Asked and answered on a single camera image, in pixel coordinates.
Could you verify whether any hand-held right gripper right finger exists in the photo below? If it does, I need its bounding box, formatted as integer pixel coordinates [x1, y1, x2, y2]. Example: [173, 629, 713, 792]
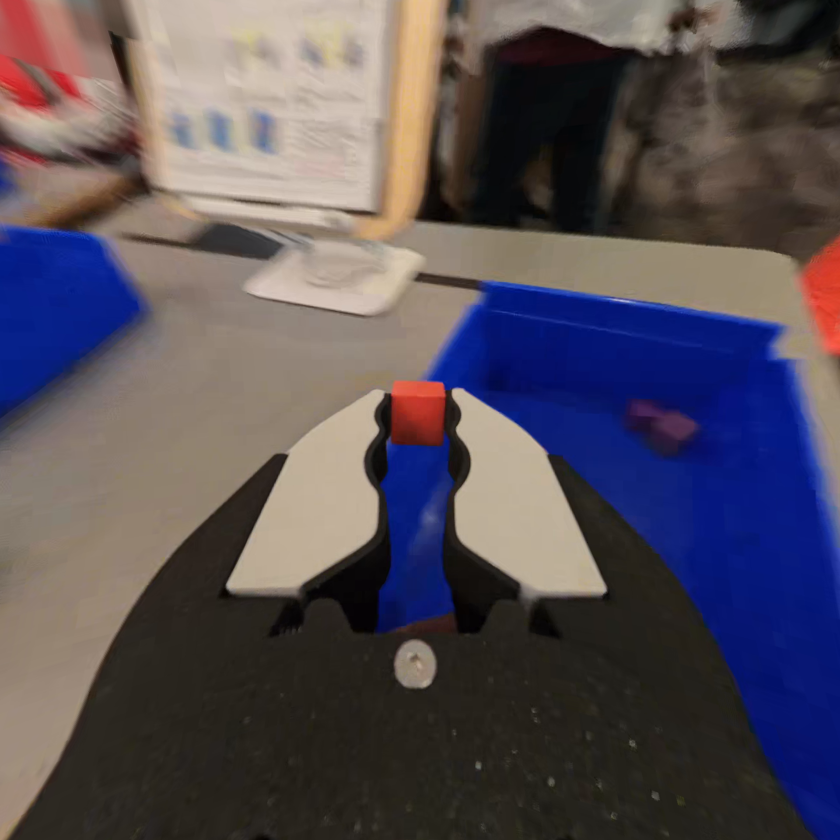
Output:
[443, 387, 609, 634]

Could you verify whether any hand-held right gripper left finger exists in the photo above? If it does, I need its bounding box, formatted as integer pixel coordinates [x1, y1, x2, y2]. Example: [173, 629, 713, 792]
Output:
[225, 388, 392, 634]

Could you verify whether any blue plastic bin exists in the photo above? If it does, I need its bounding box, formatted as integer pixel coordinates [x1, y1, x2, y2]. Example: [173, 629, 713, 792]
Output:
[425, 281, 840, 840]
[0, 226, 148, 421]

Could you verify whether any red wooden cube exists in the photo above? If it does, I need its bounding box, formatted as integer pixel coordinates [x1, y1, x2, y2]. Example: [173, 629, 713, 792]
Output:
[390, 381, 447, 447]

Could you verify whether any orange traffic cone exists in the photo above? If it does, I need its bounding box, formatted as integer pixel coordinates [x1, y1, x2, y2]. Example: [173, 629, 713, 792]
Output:
[801, 239, 840, 355]

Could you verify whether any printed instruction sheet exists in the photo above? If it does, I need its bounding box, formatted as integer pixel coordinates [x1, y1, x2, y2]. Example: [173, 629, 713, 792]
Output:
[131, 0, 395, 214]

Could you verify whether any white document stand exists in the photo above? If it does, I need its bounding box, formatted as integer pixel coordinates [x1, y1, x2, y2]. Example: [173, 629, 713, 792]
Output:
[125, 0, 450, 240]

